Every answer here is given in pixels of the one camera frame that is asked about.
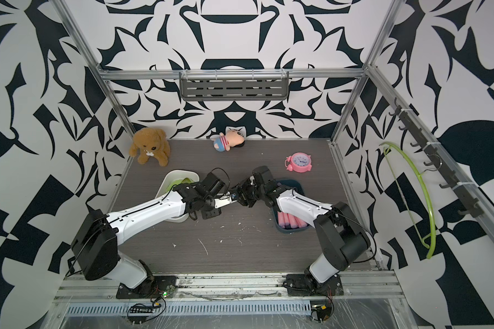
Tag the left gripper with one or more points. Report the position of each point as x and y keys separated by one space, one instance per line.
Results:
x=213 y=214

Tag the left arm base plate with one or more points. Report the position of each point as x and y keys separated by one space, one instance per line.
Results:
x=159 y=286

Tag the pink alarm clock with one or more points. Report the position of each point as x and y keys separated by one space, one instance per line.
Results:
x=299 y=162

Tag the white storage tray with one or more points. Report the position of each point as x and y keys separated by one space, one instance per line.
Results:
x=167 y=196

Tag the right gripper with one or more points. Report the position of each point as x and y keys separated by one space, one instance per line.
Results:
x=241 y=190

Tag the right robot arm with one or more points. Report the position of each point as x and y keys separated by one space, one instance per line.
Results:
x=341 y=237

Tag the green shovel wooden handle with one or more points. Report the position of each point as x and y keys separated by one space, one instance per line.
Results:
x=179 y=182

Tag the grey wall shelf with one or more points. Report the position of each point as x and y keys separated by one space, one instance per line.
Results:
x=234 y=85

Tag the black hook rail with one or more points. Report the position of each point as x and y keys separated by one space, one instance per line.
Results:
x=437 y=160

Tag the black connector box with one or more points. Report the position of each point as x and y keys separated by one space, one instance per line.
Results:
x=320 y=313

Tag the black power strip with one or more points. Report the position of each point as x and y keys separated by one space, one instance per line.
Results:
x=140 y=310

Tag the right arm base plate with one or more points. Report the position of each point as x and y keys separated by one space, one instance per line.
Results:
x=305 y=285

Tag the purple shovel pink handle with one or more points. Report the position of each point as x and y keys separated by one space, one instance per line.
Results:
x=290 y=222

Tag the teal storage box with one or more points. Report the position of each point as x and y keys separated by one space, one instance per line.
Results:
x=297 y=188

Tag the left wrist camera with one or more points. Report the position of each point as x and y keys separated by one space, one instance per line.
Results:
x=227 y=199

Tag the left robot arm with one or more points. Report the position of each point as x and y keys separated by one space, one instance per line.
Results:
x=96 y=245

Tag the brown teddy bear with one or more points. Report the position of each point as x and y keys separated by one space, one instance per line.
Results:
x=149 y=143

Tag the small plush doll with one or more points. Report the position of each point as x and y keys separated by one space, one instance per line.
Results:
x=233 y=138

